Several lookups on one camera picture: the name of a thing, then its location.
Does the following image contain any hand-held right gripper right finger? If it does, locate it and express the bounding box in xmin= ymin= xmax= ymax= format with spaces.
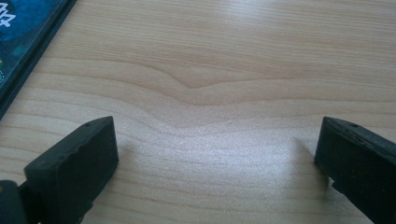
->
xmin=314 ymin=116 xmax=396 ymax=224

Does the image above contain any blue picture book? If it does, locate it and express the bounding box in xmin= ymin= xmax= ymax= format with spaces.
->
xmin=0 ymin=0 xmax=78 ymax=120

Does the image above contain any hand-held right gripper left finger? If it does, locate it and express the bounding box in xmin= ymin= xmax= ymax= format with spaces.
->
xmin=23 ymin=116 xmax=120 ymax=224

